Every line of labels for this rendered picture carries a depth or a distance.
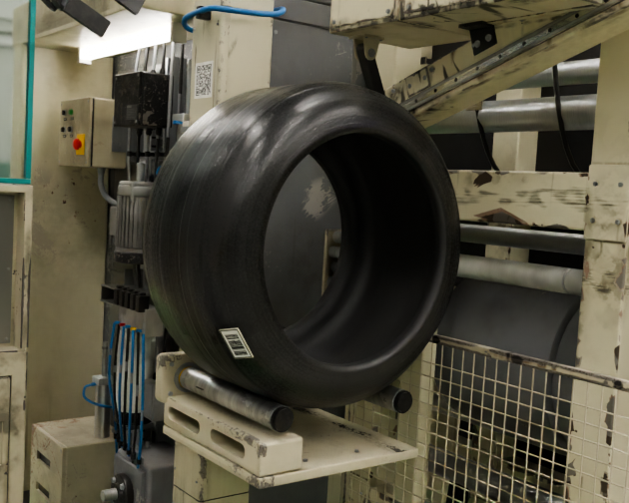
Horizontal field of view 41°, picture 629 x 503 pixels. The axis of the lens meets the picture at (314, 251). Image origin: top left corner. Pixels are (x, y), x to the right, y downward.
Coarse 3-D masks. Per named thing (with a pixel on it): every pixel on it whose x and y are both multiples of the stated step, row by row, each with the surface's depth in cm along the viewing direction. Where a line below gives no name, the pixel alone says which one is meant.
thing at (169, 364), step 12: (168, 360) 168; (180, 360) 169; (192, 360) 171; (156, 372) 169; (168, 372) 168; (180, 372) 169; (156, 384) 169; (168, 384) 168; (156, 396) 169; (168, 396) 169
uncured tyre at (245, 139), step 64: (192, 128) 152; (256, 128) 138; (320, 128) 141; (384, 128) 149; (192, 192) 139; (256, 192) 135; (384, 192) 182; (448, 192) 161; (192, 256) 136; (256, 256) 136; (384, 256) 185; (448, 256) 162; (192, 320) 142; (256, 320) 137; (320, 320) 181; (384, 320) 178; (256, 384) 144; (320, 384) 147; (384, 384) 158
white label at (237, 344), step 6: (222, 330) 137; (228, 330) 136; (234, 330) 136; (228, 336) 137; (234, 336) 136; (240, 336) 136; (228, 342) 138; (234, 342) 137; (240, 342) 137; (246, 342) 136; (234, 348) 138; (240, 348) 137; (246, 348) 137; (234, 354) 139; (240, 354) 138; (246, 354) 138; (252, 354) 137
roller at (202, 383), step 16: (192, 368) 169; (192, 384) 165; (208, 384) 160; (224, 384) 157; (224, 400) 155; (240, 400) 151; (256, 400) 148; (272, 400) 148; (256, 416) 146; (272, 416) 142; (288, 416) 144
